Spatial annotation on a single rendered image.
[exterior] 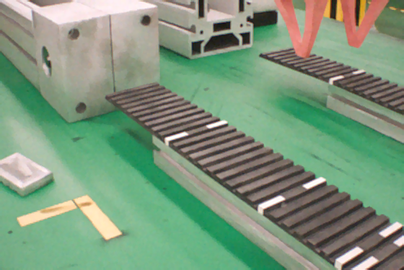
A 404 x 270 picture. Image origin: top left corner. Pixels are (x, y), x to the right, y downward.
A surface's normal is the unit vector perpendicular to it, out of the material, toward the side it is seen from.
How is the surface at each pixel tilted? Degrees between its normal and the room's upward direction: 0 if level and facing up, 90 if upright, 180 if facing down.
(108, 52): 90
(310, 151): 0
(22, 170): 0
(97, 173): 0
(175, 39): 90
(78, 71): 90
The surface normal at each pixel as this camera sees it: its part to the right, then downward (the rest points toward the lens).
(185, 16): -0.83, 0.26
